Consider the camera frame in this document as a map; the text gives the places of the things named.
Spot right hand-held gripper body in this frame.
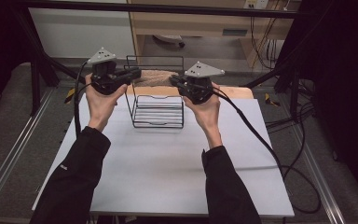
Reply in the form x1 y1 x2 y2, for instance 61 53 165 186
178 61 226 105

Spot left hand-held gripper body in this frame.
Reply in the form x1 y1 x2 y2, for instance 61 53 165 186
87 47 129 96

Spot black wire rack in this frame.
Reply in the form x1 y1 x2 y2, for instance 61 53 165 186
122 54 186 130

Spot person's right hand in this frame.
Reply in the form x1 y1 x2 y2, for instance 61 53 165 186
182 81 223 140

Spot person's left hand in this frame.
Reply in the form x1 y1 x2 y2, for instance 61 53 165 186
84 74 129 132

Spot yellow black floor tape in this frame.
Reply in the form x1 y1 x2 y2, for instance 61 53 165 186
264 92 282 107
63 87 77 105

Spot office chair base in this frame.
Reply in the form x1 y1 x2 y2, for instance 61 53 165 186
152 34 186 49

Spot white cabinet panel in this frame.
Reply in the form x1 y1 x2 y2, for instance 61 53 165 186
27 7 137 60

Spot light wooden desk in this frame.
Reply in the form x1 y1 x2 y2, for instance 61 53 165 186
127 0 303 68

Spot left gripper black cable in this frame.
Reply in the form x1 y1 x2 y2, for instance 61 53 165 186
73 60 93 138

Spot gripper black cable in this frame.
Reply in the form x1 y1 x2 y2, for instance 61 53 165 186
207 86 322 215
73 60 93 138

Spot black metal frame strut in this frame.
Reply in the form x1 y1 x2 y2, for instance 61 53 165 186
242 55 304 123
12 8 93 117

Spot black metal frame bar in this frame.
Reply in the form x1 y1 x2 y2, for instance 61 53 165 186
12 0 312 20

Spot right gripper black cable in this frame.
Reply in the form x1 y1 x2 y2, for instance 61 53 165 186
207 86 322 215

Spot hanging cables under desk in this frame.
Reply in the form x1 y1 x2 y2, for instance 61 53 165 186
249 16 278 71

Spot black cables on floor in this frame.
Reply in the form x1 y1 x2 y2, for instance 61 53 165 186
265 79 317 135

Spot white wall power outlet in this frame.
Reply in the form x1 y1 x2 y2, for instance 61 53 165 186
243 0 270 10

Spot aluminium floor rail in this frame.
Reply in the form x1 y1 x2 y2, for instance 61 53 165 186
0 89 56 213
291 123 347 224

